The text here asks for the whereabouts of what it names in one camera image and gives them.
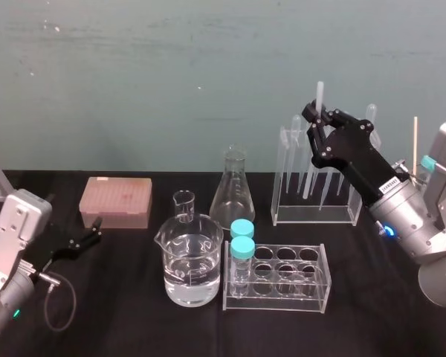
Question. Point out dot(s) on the pink pipette tip box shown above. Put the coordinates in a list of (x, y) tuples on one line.
[(115, 201)]

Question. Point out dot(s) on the clear plastic pipette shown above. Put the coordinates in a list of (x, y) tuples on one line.
[(326, 187), (295, 126), (372, 111)]

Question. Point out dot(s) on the thin wooden stick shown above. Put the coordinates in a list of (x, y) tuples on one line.
[(415, 141)]

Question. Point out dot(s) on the small clear glass beaker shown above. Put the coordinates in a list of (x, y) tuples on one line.
[(184, 206)]

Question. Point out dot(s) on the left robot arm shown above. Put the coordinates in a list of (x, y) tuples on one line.
[(11, 238)]

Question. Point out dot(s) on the clear acrylic pipette stand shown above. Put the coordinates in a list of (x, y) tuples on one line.
[(312, 215)]

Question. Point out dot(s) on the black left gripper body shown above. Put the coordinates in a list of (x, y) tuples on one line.
[(65, 251)]

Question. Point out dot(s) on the clear tube with teal cap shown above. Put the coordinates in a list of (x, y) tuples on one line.
[(427, 162), (242, 227), (242, 247)]

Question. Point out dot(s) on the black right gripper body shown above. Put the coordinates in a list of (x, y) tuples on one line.
[(353, 156)]

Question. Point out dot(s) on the large glass beaker with water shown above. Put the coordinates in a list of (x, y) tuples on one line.
[(191, 267)]

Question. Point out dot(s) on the black table cloth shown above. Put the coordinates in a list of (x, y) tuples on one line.
[(126, 297)]

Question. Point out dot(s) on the clear glass conical flask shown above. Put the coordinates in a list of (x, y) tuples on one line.
[(233, 197)]

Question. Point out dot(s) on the clear acrylic tube rack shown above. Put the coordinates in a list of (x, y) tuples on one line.
[(286, 282)]

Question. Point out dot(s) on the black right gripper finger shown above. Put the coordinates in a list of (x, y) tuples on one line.
[(316, 141), (343, 118)]

